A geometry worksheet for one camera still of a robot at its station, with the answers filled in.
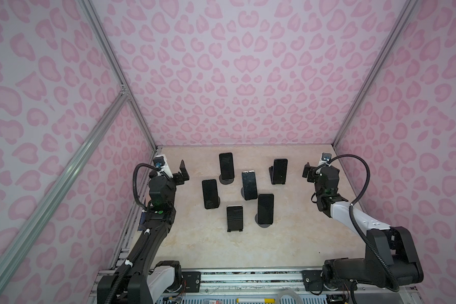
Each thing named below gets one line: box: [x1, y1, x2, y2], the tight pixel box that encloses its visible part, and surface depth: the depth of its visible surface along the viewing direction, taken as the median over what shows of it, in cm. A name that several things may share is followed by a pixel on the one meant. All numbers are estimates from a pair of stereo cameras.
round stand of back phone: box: [219, 174, 235, 185], surface depth 106 cm
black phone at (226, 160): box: [219, 152, 235, 180], surface depth 99 cm
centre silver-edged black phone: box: [241, 169, 258, 201], surface depth 96 cm
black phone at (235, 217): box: [226, 205, 244, 231], surface depth 85 cm
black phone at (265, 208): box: [257, 193, 275, 225], surface depth 84 cm
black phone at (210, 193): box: [202, 179, 220, 210], surface depth 91 cm
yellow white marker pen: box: [236, 297, 276, 304], surface depth 71 cm
